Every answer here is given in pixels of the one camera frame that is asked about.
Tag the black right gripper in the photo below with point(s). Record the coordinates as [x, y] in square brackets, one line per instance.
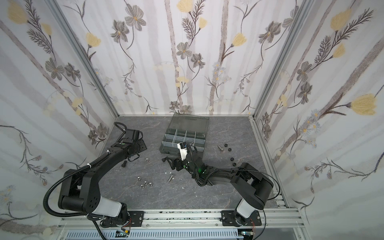
[178, 163]

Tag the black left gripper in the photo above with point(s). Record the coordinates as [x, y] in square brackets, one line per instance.
[143, 146]

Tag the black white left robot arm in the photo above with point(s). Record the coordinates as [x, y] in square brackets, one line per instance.
[78, 193]

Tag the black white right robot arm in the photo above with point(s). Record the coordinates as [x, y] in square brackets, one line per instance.
[268, 183]

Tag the green compartment organizer box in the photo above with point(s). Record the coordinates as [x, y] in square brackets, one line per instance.
[185, 128]

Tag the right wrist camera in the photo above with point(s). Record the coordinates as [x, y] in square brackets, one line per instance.
[183, 149]

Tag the white slotted cable duct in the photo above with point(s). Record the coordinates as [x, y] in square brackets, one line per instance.
[178, 234]

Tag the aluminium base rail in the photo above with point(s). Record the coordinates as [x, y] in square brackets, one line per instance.
[204, 219]

